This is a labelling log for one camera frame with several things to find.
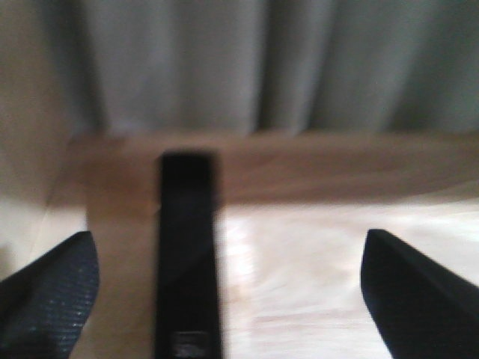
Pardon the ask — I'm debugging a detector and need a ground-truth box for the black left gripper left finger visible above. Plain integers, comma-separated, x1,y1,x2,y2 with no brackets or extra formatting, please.
1,231,100,358

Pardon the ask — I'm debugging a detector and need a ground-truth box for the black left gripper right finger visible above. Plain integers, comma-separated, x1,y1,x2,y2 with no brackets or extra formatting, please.
360,229,478,358

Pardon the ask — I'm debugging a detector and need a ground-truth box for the black stapler with orange button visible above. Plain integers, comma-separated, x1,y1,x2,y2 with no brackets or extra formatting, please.
153,150,224,358

